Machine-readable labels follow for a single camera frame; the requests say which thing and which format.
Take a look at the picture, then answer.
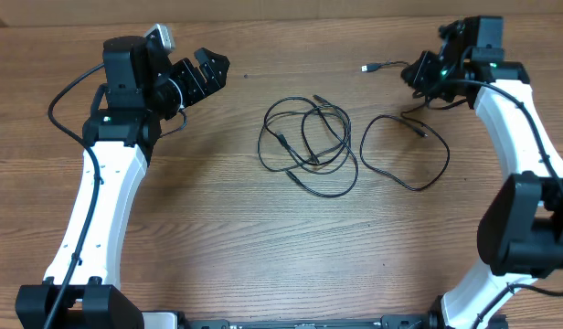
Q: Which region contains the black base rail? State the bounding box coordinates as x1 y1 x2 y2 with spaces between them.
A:
139 310 509 329

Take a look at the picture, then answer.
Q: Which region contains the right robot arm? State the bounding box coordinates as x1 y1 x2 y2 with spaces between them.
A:
401 16 563 328

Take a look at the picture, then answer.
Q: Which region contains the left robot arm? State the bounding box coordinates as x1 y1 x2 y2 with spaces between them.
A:
15 26 230 328

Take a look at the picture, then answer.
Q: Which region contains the black USB cable bundle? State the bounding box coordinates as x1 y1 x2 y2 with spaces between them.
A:
256 93 360 199

